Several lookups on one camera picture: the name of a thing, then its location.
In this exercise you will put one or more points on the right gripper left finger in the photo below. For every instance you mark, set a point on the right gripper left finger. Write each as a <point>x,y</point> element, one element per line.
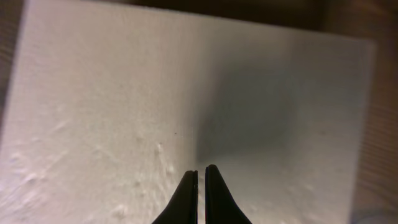
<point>182,207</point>

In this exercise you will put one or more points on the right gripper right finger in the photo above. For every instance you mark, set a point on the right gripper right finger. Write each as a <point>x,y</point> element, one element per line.
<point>220,207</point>

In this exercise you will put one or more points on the cardboard box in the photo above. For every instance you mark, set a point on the cardboard box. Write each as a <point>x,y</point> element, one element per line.
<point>110,104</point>

